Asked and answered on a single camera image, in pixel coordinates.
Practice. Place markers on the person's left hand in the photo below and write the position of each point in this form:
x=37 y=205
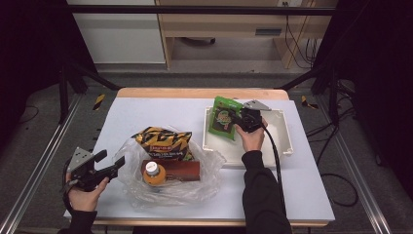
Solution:
x=84 y=200

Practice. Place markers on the white table mat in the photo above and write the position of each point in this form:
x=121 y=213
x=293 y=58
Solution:
x=156 y=113

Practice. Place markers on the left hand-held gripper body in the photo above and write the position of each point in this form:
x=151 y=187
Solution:
x=86 y=177

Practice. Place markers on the green snack packet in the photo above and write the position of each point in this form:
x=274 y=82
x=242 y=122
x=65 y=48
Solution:
x=220 y=120

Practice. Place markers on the clear plastic shopping bag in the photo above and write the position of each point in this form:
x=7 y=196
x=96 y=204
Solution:
x=207 y=162

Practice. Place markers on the white plastic tray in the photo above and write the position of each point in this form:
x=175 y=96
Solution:
x=279 y=136

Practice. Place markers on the wooden desk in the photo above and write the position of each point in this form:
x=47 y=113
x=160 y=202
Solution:
x=227 y=22

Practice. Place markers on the black yellow chips bag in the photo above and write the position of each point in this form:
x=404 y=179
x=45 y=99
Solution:
x=162 y=143

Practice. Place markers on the yellow black floor tape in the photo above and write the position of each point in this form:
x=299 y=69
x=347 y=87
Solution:
x=99 y=101
x=307 y=103

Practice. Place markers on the black metal stand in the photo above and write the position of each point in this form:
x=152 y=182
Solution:
x=63 y=94
x=332 y=97

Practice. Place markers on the wooden table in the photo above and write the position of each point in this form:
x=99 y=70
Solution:
x=195 y=93

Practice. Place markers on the brown rectangular box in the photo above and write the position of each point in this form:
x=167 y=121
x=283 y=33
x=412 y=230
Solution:
x=183 y=170

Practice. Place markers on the black horizontal frame bar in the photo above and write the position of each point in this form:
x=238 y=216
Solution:
x=195 y=9

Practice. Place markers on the aluminium frame rail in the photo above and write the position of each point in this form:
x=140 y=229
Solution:
x=35 y=169
x=367 y=201

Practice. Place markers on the orange juice bottle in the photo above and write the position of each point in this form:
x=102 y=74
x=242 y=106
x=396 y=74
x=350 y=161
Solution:
x=154 y=175

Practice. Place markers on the person's right hand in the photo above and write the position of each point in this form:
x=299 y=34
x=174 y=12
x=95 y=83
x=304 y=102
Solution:
x=253 y=141

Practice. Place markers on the white cabinet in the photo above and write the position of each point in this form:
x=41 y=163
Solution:
x=120 y=39

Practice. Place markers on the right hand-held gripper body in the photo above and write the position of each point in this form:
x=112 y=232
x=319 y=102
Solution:
x=251 y=120

